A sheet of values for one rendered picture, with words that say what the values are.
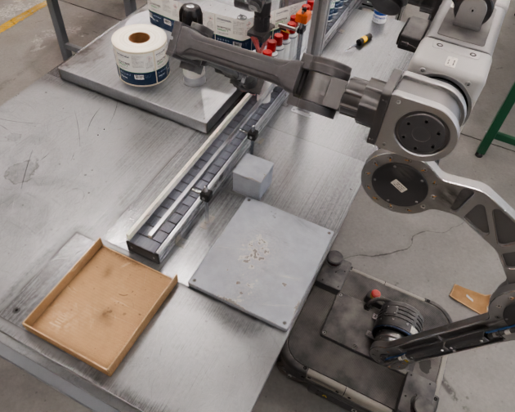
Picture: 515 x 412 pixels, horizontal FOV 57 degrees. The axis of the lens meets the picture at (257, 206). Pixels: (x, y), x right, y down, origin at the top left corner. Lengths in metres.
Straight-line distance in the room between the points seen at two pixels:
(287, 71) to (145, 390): 0.79
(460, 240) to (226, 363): 1.79
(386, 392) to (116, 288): 1.07
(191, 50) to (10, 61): 2.90
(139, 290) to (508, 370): 1.69
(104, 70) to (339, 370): 1.47
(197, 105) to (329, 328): 1.00
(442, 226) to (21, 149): 2.08
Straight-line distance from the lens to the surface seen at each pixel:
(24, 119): 1.93
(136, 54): 1.82
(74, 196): 1.59
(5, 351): 2.08
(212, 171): 1.53
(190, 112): 1.75
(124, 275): 1.37
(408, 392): 1.90
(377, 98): 0.87
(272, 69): 0.96
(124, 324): 1.30
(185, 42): 1.09
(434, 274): 2.55
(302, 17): 1.70
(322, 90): 0.91
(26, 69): 3.77
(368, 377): 1.92
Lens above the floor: 1.97
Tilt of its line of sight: 50 degrees down
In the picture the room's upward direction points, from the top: 5 degrees clockwise
